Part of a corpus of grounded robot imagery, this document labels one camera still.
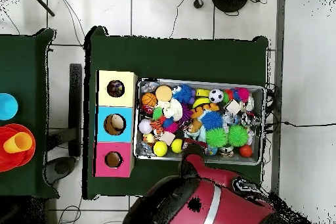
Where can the colourful polka dot cloth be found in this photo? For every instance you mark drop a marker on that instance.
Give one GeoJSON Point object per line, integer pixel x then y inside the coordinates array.
{"type": "Point", "coordinates": [115, 88]}

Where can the orange toy vehicle with wheels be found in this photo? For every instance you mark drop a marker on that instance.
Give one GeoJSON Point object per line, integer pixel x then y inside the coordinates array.
{"type": "Point", "coordinates": [204, 109]}

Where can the yellow plastic cup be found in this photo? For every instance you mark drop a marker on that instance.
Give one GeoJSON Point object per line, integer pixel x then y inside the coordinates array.
{"type": "Point", "coordinates": [18, 142]}

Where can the yellow smiley ball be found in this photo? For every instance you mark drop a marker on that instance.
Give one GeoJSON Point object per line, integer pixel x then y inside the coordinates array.
{"type": "Point", "coordinates": [176, 145]}

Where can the orange foam disc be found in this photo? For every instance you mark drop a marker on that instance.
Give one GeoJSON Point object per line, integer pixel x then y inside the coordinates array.
{"type": "Point", "coordinates": [163, 93]}

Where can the orange bowl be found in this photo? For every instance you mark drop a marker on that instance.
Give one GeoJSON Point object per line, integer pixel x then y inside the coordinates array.
{"type": "Point", "coordinates": [8, 161]}

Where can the toy soccer ball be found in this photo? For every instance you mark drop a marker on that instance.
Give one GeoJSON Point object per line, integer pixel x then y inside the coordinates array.
{"type": "Point", "coordinates": [216, 95]}

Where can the toy baseball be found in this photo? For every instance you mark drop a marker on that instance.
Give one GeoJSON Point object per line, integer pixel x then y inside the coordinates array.
{"type": "Point", "coordinates": [145, 126]}

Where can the wooden box with three holes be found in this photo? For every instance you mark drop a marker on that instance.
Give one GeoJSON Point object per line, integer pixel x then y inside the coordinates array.
{"type": "Point", "coordinates": [126, 134]}

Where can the toy basketball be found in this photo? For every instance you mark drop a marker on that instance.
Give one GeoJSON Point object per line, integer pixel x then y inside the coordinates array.
{"type": "Point", "coordinates": [149, 99]}

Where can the dark green table cloth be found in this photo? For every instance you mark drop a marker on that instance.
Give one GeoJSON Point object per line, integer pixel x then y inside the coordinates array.
{"type": "Point", "coordinates": [23, 63]}
{"type": "Point", "coordinates": [183, 58]}

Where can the blue spiky ball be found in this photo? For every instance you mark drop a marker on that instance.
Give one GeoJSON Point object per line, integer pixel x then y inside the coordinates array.
{"type": "Point", "coordinates": [212, 120]}

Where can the small orange ball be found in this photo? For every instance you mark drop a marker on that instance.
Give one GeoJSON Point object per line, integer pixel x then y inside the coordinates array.
{"type": "Point", "coordinates": [245, 151]}

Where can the black floor stand foot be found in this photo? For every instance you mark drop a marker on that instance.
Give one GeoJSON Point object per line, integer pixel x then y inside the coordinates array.
{"type": "Point", "coordinates": [75, 90]}

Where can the blue bowl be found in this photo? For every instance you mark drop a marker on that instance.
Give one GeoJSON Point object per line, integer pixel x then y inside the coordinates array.
{"type": "Point", "coordinates": [8, 107]}

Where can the black round stand base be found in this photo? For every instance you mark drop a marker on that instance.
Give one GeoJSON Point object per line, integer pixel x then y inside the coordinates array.
{"type": "Point", "coordinates": [229, 0]}

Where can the black tripod leg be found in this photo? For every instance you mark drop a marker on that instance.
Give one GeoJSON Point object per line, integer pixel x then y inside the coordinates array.
{"type": "Point", "coordinates": [42, 3]}

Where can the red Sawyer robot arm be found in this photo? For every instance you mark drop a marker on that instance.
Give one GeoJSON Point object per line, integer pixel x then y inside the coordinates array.
{"type": "Point", "coordinates": [223, 208]}

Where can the grey round floor base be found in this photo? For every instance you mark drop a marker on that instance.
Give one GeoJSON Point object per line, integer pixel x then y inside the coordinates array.
{"type": "Point", "coordinates": [61, 167]}

